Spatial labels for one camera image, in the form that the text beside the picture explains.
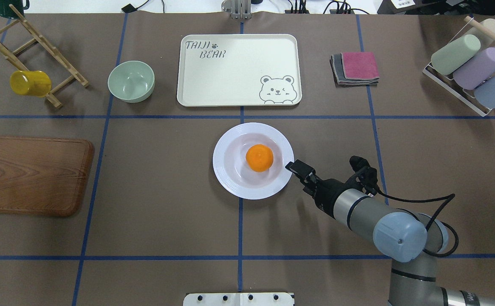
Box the orange fruit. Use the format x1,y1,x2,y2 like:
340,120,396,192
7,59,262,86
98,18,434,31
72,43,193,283
245,144,274,173

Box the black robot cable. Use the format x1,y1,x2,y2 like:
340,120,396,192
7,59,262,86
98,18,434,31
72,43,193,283
375,190,459,258

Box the pink folded cloth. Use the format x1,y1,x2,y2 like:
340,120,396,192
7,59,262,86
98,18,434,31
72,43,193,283
341,52,380,81

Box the wooden cutting board tray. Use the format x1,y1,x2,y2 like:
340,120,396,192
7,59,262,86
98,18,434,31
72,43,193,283
0,136,94,217

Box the light green bowl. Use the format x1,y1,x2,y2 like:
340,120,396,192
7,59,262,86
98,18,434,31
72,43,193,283
107,60,156,103

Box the black cable with plug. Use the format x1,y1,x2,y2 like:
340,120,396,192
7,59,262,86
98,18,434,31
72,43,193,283
121,0,165,14

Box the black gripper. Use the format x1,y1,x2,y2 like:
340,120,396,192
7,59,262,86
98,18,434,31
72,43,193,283
286,159,346,219

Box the wooden drying rack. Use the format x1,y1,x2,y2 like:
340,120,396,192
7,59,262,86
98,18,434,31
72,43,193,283
0,15,89,109

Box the white round plate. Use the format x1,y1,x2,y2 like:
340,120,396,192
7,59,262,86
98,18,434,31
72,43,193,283
212,122,294,200

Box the white wire cup rack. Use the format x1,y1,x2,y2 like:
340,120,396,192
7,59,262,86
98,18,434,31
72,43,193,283
423,23,495,117

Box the dark green mug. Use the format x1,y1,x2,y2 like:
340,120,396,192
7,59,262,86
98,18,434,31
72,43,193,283
0,0,30,20

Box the cream bear tray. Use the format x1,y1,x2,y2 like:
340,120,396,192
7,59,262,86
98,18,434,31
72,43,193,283
177,34,302,107

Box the purple pastel cup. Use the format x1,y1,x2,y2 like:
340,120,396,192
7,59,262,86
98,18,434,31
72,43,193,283
453,47,495,90

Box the wooden rack handle rod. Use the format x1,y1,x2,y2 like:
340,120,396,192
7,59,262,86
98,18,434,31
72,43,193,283
464,16,495,43

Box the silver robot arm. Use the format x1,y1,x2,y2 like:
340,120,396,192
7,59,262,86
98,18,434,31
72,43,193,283
286,156,495,306

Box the black equipment at table edge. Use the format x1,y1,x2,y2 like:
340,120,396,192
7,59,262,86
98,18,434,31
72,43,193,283
377,0,495,16

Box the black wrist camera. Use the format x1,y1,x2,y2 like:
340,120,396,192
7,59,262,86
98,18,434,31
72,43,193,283
344,156,380,196

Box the white mounting plate with bolts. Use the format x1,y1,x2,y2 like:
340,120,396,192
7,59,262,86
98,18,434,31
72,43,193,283
183,292,295,306

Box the grey folded cloth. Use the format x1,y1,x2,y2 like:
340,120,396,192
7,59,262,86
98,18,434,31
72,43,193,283
331,53,380,86

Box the yellow plastic cup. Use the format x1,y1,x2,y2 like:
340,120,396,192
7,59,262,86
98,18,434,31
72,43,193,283
9,71,52,97

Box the green pastel cup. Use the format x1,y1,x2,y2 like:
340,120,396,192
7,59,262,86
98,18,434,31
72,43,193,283
430,34,481,75

